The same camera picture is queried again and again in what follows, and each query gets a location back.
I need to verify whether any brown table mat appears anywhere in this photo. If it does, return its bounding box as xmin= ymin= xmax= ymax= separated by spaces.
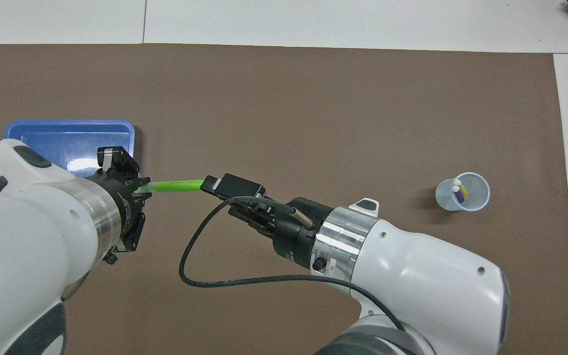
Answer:
xmin=0 ymin=43 xmax=568 ymax=355

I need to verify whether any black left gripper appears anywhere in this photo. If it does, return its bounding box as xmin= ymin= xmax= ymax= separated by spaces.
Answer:
xmin=87 ymin=146 xmax=152 ymax=265

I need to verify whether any blue plastic tray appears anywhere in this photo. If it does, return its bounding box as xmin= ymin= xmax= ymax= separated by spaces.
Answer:
xmin=4 ymin=119 xmax=136 ymax=179

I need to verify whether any green pen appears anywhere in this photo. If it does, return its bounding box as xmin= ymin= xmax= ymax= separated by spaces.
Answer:
xmin=139 ymin=179 xmax=205 ymax=194

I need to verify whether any translucent plastic cup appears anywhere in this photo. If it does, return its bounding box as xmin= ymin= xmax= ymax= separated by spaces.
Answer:
xmin=435 ymin=172 xmax=491 ymax=213

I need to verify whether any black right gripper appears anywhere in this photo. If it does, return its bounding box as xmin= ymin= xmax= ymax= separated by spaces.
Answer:
xmin=200 ymin=174 xmax=334 ymax=269

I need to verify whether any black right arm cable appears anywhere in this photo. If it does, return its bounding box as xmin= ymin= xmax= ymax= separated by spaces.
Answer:
xmin=179 ymin=196 xmax=405 ymax=331

